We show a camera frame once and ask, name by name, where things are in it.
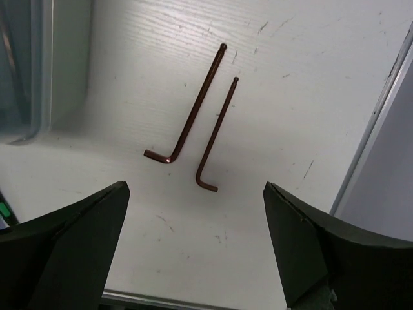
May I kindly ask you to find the green plastic toolbox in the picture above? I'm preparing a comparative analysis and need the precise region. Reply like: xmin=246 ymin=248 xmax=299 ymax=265
xmin=1 ymin=1 xmax=93 ymax=145

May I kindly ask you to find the large brown hex key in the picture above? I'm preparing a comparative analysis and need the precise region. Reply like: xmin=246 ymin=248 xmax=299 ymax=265
xmin=143 ymin=43 xmax=228 ymax=164

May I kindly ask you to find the small brown hex key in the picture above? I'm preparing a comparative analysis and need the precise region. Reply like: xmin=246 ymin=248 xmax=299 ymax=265
xmin=195 ymin=76 xmax=239 ymax=192

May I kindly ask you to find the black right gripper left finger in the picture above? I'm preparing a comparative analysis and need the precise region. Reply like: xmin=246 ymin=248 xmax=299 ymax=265
xmin=1 ymin=181 xmax=130 ymax=309

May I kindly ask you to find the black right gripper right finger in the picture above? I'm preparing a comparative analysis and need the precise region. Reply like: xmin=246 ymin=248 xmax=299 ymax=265
xmin=263 ymin=182 xmax=412 ymax=309

